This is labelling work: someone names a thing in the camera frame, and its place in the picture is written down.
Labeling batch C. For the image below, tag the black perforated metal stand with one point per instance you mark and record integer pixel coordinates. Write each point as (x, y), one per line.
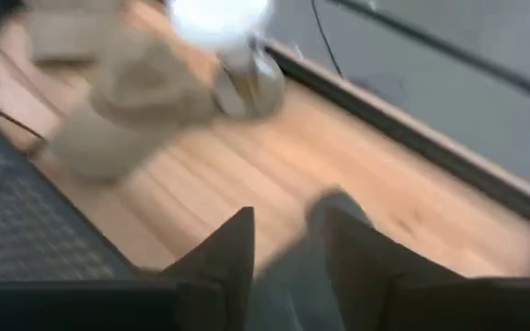
(16, 220)

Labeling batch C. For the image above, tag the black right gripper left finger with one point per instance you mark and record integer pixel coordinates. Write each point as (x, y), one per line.
(223, 257)

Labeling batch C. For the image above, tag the dark green baseball cap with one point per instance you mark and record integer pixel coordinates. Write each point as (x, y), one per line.
(292, 289)

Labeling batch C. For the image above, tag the white globe lamp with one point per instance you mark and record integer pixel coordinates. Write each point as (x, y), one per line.
(251, 87)

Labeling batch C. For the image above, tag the black aluminium table frame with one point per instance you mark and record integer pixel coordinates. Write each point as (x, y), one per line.
(407, 131)

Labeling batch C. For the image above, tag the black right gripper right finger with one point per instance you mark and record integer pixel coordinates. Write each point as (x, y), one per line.
(361, 266)

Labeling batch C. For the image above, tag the beige baseball cap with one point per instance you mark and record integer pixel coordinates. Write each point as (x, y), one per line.
(145, 83)

